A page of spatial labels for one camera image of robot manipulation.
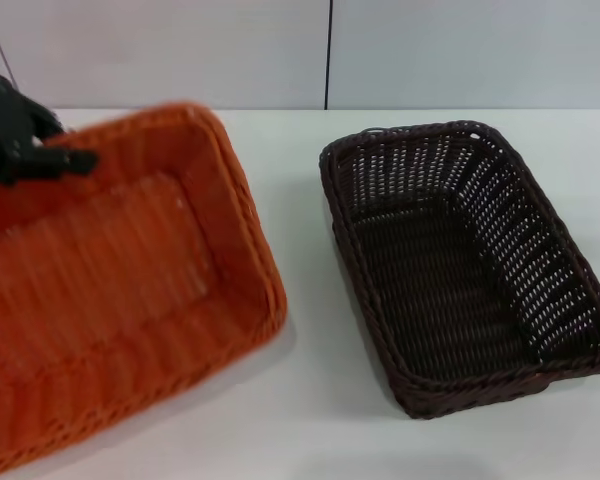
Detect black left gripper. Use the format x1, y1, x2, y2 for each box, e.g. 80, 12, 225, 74
0, 72, 100, 185

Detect orange woven plastic basket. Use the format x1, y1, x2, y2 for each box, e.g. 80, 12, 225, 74
0, 102, 289, 479

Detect dark brown woven plastic basket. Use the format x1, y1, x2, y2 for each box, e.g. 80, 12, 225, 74
317, 119, 600, 420

